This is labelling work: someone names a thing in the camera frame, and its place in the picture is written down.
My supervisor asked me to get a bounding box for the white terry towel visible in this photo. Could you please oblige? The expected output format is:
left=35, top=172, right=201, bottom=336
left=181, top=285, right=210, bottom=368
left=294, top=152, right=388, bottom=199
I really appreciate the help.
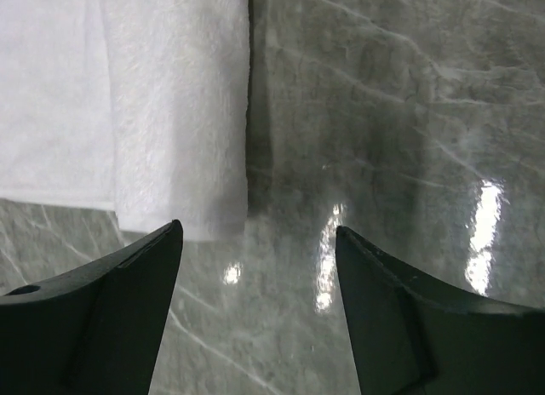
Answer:
left=1, top=0, right=250, bottom=241

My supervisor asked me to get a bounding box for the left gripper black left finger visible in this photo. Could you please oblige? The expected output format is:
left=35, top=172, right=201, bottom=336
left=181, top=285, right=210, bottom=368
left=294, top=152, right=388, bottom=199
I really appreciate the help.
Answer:
left=1, top=220, right=183, bottom=394

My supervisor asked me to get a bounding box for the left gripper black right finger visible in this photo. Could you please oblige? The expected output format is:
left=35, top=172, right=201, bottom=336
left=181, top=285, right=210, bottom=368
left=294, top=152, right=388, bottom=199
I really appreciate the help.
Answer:
left=336, top=226, right=544, bottom=394

